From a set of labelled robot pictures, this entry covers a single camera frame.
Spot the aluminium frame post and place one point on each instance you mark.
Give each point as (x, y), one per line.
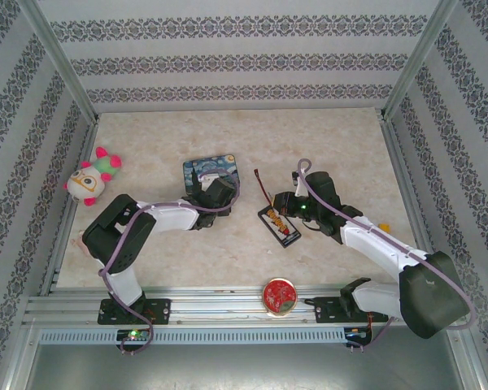
(419, 57)
(57, 57)

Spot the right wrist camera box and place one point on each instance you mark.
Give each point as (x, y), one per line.
(299, 178)

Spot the yellow block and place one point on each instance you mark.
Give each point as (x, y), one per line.
(385, 227)

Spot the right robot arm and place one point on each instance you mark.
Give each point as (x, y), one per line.
(374, 243)

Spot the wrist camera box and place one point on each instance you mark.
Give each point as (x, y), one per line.
(299, 178)
(211, 178)

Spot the red round tin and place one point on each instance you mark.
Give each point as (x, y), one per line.
(279, 296)

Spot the aluminium mounting rail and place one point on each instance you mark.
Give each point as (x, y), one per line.
(219, 304)

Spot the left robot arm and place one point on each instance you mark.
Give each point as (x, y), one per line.
(171, 217)

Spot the black flat box with print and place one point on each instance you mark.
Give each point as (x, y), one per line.
(284, 231)

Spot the white plush toy with glasses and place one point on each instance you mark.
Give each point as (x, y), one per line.
(85, 183)

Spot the small pink toy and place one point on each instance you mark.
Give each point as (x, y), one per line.
(81, 245)

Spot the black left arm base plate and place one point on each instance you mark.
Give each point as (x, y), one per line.
(158, 310)

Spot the circuit board with green light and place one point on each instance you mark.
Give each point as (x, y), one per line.
(133, 335)

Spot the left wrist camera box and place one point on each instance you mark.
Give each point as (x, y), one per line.
(211, 178)

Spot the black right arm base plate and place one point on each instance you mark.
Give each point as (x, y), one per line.
(327, 310)

